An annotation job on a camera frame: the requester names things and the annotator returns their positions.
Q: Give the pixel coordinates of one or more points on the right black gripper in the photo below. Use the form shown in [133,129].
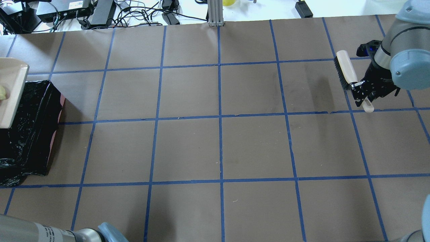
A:
[375,72]

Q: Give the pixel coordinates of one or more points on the beige hand brush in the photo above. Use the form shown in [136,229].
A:
[360,90]

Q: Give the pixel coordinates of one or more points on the beige dustpan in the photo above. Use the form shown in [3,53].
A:
[13,73]

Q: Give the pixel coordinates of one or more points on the pale melon slice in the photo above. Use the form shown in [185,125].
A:
[3,93]

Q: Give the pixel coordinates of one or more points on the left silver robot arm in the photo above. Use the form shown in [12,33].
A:
[20,230]

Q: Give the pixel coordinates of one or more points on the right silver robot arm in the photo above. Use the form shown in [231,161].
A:
[399,61]

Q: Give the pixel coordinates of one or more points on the bin with black bag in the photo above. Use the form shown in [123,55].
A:
[26,146]

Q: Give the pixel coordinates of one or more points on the black power adapter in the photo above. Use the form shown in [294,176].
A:
[303,9]

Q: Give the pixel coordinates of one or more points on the aluminium frame post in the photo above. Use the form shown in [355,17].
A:
[215,13]

